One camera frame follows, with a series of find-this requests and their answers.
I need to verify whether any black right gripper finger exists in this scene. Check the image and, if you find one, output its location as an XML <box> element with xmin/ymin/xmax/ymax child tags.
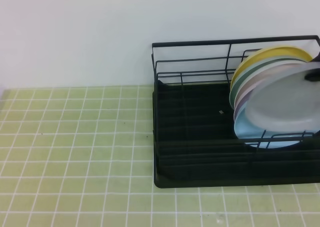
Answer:
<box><xmin>304</xmin><ymin>54</ymin><xmax>320</xmax><ymax>82</ymax></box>

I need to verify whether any grey round plate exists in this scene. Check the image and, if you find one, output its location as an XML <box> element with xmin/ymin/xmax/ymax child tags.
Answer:
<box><xmin>245</xmin><ymin>62</ymin><xmax>320</xmax><ymax>132</ymax></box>

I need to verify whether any yellow plate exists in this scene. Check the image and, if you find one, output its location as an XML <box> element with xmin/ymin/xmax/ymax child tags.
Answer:
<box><xmin>230</xmin><ymin>45</ymin><xmax>313</xmax><ymax>87</ymax></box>

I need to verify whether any beige pink plate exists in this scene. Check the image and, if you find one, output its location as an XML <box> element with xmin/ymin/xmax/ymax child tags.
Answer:
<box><xmin>233</xmin><ymin>62</ymin><xmax>305</xmax><ymax>109</ymax></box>

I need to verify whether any lilac plate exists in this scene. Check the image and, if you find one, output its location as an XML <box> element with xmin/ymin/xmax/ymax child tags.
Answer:
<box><xmin>233</xmin><ymin>86</ymin><xmax>255</xmax><ymax>120</ymax></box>

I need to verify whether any green plate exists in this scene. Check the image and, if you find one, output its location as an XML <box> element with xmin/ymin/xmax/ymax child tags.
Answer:
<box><xmin>229</xmin><ymin>56</ymin><xmax>308</xmax><ymax>108</ymax></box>

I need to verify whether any light blue plate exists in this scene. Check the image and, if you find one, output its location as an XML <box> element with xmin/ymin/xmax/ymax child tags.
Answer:
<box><xmin>234</xmin><ymin>110</ymin><xmax>303</xmax><ymax>149</ymax></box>

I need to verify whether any black drip tray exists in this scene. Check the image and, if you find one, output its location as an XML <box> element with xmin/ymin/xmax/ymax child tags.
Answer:
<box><xmin>152</xmin><ymin>81</ymin><xmax>320</xmax><ymax>189</ymax></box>

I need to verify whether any black wire dish rack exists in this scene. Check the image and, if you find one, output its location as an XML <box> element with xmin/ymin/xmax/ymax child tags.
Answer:
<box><xmin>151</xmin><ymin>35</ymin><xmax>320</xmax><ymax>166</ymax></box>

